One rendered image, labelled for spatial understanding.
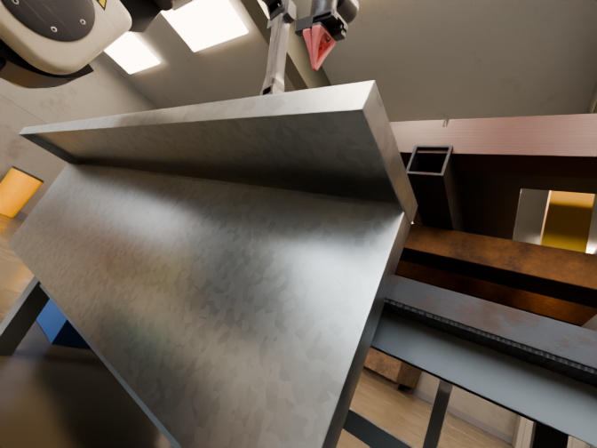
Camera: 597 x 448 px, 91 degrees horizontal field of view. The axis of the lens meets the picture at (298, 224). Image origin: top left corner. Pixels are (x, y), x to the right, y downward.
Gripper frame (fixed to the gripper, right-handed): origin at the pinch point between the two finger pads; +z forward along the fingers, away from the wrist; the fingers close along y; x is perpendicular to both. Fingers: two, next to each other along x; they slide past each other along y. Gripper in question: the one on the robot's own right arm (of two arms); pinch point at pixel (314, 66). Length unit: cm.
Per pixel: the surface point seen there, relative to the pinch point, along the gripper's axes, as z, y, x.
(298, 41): -156, 196, -210
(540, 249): 32, -44, -3
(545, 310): 44, -48, -19
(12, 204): 100, 622, -43
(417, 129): 17.2, -27.2, 7.3
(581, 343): 39, -47, 18
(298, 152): 24.3, -17.4, 22.8
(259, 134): 22.7, -13.2, 25.9
